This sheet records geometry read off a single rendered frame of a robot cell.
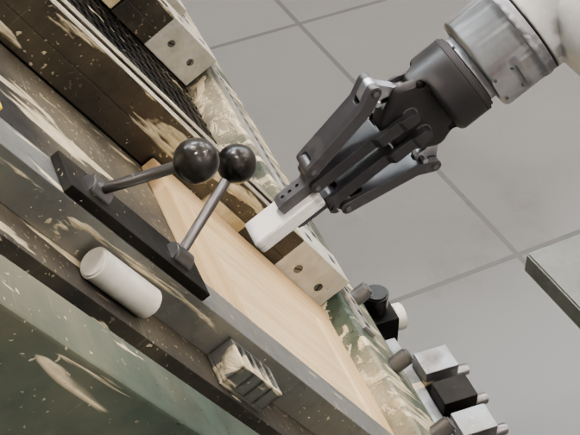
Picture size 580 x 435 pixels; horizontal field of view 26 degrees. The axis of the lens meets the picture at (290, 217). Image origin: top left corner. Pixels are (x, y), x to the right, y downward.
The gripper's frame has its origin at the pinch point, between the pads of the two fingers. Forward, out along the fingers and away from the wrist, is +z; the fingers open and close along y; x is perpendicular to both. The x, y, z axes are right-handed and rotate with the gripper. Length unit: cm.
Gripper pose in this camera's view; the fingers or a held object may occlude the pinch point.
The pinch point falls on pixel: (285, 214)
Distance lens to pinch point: 110.0
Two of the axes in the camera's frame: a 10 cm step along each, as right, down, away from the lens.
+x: -3.6, -6.2, 7.0
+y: 5.2, 4.9, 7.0
